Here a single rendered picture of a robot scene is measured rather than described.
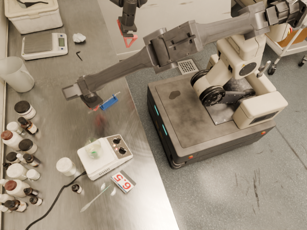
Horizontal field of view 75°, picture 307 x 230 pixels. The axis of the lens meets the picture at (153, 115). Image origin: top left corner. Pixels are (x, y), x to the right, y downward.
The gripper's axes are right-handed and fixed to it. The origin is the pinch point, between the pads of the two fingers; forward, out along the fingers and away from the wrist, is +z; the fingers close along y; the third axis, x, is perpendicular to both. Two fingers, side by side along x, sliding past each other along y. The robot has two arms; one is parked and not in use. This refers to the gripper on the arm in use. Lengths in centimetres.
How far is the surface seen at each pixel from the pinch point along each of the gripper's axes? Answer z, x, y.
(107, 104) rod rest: 2.2, 6.4, 0.4
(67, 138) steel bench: 3.2, -18.9, 3.0
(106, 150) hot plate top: -5.5, -9.9, 23.9
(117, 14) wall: 24, 81, -88
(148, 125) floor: 78, 43, -6
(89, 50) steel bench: 2.9, 23.8, -41.0
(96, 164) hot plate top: -5.5, -16.3, 25.9
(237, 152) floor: 79, 82, 67
